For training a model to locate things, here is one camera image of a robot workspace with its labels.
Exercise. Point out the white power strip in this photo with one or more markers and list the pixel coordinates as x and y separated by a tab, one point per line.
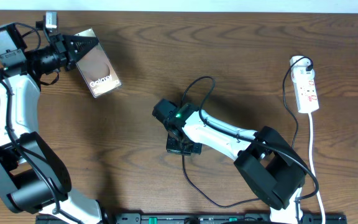
302	76

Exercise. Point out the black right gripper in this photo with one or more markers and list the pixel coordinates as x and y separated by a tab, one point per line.
195	149

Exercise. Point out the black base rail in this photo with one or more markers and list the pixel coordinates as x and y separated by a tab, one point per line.
136	218

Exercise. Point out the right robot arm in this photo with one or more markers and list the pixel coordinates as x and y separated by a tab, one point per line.
264	159

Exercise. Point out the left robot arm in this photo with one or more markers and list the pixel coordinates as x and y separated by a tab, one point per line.
33	178

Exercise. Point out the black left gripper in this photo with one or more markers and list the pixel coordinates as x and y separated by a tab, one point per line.
66	61

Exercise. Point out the Galaxy S25 Ultra smartphone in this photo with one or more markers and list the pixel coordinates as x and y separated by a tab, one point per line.
98	72

